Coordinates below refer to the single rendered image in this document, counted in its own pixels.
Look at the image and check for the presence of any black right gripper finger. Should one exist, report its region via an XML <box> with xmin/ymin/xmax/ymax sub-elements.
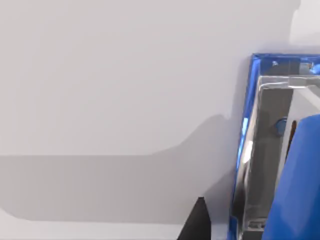
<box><xmin>176</xmin><ymin>196</ymin><xmax>212</xmax><ymax>240</ymax></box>

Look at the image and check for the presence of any blue stapler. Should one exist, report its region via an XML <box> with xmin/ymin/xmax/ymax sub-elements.
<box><xmin>228</xmin><ymin>52</ymin><xmax>320</xmax><ymax>240</ymax></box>

